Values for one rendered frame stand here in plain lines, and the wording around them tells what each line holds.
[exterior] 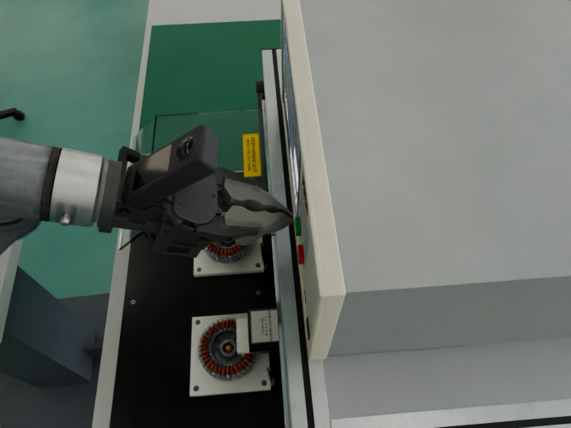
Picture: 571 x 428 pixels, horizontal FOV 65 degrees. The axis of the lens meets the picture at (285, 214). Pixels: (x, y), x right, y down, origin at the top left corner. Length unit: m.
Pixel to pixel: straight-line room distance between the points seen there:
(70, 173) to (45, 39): 2.63
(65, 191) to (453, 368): 0.47
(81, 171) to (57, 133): 2.03
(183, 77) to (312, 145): 0.99
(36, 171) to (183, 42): 1.12
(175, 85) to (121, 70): 1.33
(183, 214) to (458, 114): 0.30
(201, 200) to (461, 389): 0.37
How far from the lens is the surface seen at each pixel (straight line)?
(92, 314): 1.89
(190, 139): 0.43
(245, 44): 1.50
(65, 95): 2.68
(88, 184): 0.47
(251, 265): 0.98
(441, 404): 0.58
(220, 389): 0.90
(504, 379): 0.62
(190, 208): 0.48
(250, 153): 0.78
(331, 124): 0.48
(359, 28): 0.60
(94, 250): 2.03
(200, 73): 1.42
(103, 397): 0.99
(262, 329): 0.78
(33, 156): 0.48
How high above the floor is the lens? 1.66
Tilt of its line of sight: 58 degrees down
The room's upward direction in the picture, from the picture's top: straight up
